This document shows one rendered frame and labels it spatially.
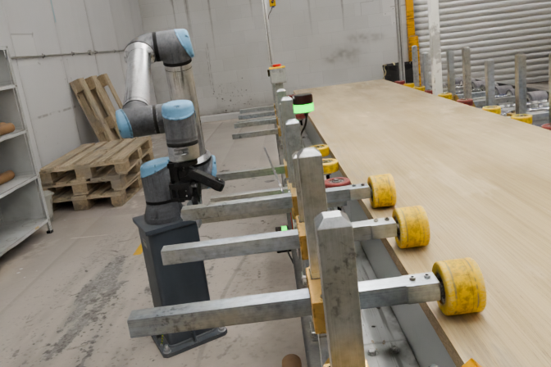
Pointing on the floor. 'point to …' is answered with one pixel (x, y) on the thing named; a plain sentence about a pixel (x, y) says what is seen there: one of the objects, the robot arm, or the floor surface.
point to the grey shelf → (20, 202)
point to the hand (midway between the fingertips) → (201, 223)
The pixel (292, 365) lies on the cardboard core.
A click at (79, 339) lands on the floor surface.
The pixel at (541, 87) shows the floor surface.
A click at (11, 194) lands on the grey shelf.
